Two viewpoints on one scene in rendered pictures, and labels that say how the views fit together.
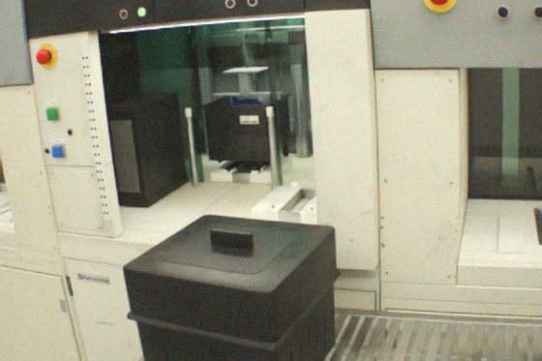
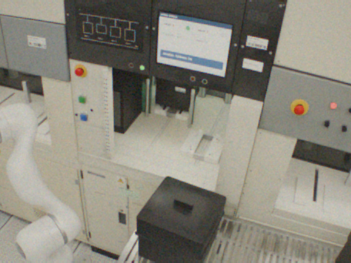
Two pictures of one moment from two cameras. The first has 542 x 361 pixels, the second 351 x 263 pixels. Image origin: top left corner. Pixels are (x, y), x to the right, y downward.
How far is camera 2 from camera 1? 73 cm
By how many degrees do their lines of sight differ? 26
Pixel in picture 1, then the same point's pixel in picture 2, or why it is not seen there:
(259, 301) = (197, 245)
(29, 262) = (58, 160)
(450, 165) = (282, 172)
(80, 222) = (92, 149)
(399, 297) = (245, 213)
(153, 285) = (150, 228)
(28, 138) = (65, 107)
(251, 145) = (178, 101)
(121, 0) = (130, 58)
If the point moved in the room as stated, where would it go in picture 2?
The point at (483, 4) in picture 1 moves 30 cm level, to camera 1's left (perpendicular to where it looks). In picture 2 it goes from (319, 117) to (244, 112)
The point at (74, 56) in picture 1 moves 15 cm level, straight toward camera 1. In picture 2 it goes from (98, 75) to (104, 91)
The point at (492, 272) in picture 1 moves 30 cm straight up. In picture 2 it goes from (289, 214) to (307, 166)
